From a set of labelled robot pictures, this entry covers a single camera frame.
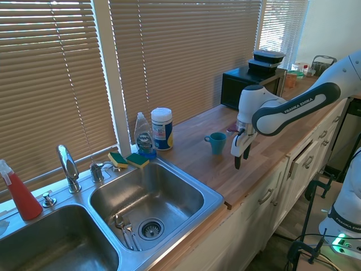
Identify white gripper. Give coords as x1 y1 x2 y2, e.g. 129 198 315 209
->
230 129 258 170

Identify teal ceramic mug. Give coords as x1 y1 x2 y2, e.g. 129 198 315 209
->
204 132 227 155

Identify stainless steel double sink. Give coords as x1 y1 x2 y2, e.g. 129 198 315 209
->
0 156 226 271

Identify sink drain strainer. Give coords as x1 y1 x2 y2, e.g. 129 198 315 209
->
138 217 165 241

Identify chrome sink sprayer cap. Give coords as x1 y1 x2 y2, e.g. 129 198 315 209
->
42 192 58 208

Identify white kitchen cabinets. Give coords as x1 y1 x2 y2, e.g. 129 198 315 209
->
146 98 350 271

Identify black microwave oven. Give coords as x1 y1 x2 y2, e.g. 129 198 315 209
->
220 66 288 111

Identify black C-clamp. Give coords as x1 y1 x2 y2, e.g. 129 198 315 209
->
287 228 328 265
304 174 336 200

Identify cleaning wipes canister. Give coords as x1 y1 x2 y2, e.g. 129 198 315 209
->
150 107 174 151

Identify orange plastic tub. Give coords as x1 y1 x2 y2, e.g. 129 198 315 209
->
284 70 300 89

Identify black plastic food container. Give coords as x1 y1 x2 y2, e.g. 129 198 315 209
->
253 50 286 64
247 59 280 76

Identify clear Dawn soap bottle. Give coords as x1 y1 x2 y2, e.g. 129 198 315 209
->
134 112 157 160

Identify yellow green sponge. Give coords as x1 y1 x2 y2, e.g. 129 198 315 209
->
108 151 129 169
125 152 151 170

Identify black dishwasher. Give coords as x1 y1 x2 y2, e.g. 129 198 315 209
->
328 97 361 183

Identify medium tan window blind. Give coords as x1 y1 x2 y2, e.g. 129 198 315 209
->
108 0 263 137

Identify narrow white window blind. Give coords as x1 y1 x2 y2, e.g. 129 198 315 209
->
258 0 309 70

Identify metal fork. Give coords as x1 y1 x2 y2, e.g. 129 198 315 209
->
124 216 143 252

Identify metal spoon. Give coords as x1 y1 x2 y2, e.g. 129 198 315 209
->
113 215 135 251

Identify chrome kitchen faucet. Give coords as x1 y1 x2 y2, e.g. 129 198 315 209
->
56 144 82 194

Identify wide tan window blind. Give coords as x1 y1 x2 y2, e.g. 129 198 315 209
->
0 0 120 196

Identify red spray bottle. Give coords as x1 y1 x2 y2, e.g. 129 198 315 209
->
0 159 44 221

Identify wire spice caddy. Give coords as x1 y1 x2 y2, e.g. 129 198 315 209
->
311 55 338 77

